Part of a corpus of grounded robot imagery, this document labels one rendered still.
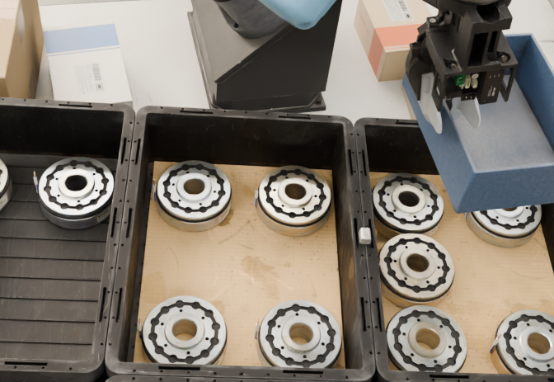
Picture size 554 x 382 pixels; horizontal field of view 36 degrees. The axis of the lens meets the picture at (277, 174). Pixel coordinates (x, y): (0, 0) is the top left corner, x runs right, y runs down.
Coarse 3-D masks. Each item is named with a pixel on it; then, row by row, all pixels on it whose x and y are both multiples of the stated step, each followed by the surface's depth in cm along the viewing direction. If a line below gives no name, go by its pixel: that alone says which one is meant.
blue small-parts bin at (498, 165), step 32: (544, 64) 98; (512, 96) 103; (544, 96) 99; (448, 128) 91; (480, 128) 99; (512, 128) 100; (544, 128) 100; (448, 160) 92; (480, 160) 96; (512, 160) 97; (544, 160) 97; (448, 192) 93; (480, 192) 89; (512, 192) 90; (544, 192) 92
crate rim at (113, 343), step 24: (144, 120) 115; (264, 120) 117; (288, 120) 117; (312, 120) 117; (336, 120) 118; (360, 216) 108; (120, 240) 102; (120, 264) 100; (360, 264) 103; (120, 288) 98; (360, 288) 101; (120, 312) 96; (360, 312) 99; (120, 336) 94; (360, 336) 97
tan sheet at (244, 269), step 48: (240, 192) 121; (192, 240) 115; (240, 240) 116; (288, 240) 117; (144, 288) 110; (192, 288) 110; (240, 288) 111; (288, 288) 112; (336, 288) 112; (192, 336) 106; (240, 336) 107
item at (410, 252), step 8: (408, 248) 113; (416, 248) 113; (400, 256) 113; (408, 256) 112; (424, 256) 113; (400, 264) 111; (432, 264) 112; (408, 272) 111; (416, 272) 111; (424, 272) 111; (432, 272) 111
